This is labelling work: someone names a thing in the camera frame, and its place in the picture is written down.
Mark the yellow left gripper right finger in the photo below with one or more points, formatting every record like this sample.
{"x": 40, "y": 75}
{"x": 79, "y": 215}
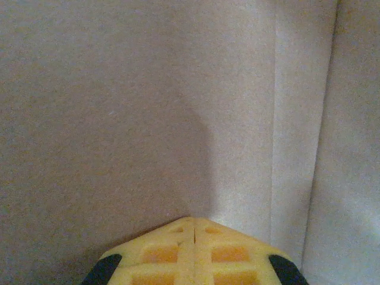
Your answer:
{"x": 231, "y": 255}

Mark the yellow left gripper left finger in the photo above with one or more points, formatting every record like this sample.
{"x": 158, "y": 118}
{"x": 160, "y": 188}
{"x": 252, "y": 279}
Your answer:
{"x": 157, "y": 255}

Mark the brown cardboard paper box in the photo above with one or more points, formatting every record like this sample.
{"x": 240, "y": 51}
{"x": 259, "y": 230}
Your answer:
{"x": 148, "y": 104}

